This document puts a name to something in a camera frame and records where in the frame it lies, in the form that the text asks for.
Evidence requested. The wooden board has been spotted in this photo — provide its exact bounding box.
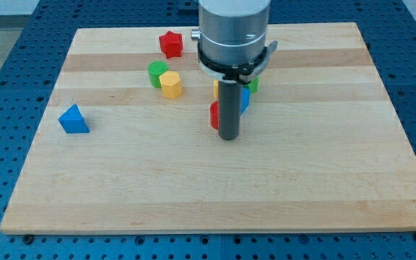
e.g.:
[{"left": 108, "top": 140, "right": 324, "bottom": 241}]
[{"left": 0, "top": 22, "right": 416, "bottom": 235}]

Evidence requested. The green cylinder block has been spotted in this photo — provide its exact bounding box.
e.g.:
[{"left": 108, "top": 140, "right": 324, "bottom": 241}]
[{"left": 147, "top": 61, "right": 168, "bottom": 88}]

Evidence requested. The red cylinder block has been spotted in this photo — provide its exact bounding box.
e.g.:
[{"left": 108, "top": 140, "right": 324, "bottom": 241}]
[{"left": 209, "top": 101, "right": 219, "bottom": 130}]

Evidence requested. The green block behind arm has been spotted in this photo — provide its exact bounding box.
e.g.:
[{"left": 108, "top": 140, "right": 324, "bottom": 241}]
[{"left": 244, "top": 77, "right": 259, "bottom": 93}]

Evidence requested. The yellow block behind rod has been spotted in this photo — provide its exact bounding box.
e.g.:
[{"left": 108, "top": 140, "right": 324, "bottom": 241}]
[{"left": 213, "top": 79, "right": 219, "bottom": 99}]

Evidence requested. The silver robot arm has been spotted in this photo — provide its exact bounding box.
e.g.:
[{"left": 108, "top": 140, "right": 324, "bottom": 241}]
[{"left": 191, "top": 0, "right": 277, "bottom": 140}]

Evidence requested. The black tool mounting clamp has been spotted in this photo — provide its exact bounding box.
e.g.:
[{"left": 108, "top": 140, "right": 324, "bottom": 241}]
[{"left": 197, "top": 40, "right": 278, "bottom": 85}]

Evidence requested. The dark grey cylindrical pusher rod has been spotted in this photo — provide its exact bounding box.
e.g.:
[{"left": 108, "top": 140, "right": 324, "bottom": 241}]
[{"left": 218, "top": 81, "right": 242, "bottom": 141}]

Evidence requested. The yellow hexagon block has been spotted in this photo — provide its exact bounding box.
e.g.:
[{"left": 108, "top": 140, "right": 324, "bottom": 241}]
[{"left": 159, "top": 71, "right": 183, "bottom": 99}]

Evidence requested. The red star block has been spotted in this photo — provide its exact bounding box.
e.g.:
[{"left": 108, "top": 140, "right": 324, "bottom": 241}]
[{"left": 159, "top": 30, "right": 183, "bottom": 59}]

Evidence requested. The blue triangle block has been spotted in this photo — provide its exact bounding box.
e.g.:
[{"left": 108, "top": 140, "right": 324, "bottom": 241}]
[{"left": 58, "top": 104, "right": 90, "bottom": 134}]

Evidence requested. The blue cube block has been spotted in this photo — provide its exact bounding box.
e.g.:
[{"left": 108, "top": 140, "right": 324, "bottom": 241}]
[{"left": 240, "top": 87, "right": 251, "bottom": 115}]

